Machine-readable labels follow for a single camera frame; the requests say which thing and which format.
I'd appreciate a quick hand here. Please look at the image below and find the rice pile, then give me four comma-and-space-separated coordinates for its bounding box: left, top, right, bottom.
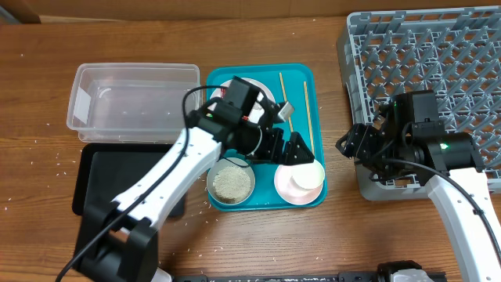
213, 167, 252, 204

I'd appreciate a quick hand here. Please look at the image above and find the wooden chopstick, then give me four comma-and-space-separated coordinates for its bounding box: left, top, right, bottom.
279, 72, 294, 133
303, 81, 315, 156

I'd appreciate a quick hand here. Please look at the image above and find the grey dishwasher rack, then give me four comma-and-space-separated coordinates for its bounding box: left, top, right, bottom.
337, 6, 500, 193

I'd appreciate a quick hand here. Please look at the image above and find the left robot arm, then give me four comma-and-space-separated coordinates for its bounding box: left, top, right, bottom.
56, 77, 315, 281

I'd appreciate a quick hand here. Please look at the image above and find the clear plastic bin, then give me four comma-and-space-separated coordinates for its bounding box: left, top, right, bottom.
67, 63, 200, 143

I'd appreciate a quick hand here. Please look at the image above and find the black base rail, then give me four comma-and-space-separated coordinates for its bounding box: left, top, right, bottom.
172, 260, 448, 282

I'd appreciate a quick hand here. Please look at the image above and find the grey bowl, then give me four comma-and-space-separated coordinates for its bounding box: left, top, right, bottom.
207, 157, 255, 205

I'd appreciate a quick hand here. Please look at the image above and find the white round plate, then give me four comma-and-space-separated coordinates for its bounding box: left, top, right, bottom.
209, 78, 275, 124

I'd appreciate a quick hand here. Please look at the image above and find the teal serving tray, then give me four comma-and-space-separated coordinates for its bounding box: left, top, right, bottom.
206, 63, 325, 212

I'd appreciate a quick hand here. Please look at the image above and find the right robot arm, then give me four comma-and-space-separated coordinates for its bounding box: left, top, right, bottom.
336, 90, 500, 281

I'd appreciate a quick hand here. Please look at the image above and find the black tray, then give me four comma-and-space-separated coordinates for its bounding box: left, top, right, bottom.
72, 143, 171, 215

